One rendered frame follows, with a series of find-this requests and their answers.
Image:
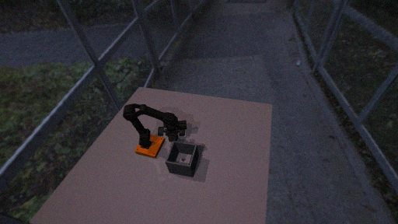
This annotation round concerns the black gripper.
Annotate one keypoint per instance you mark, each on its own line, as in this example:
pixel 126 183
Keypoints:
pixel 161 130

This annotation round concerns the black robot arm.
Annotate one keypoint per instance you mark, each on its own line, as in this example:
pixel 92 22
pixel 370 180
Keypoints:
pixel 170 121

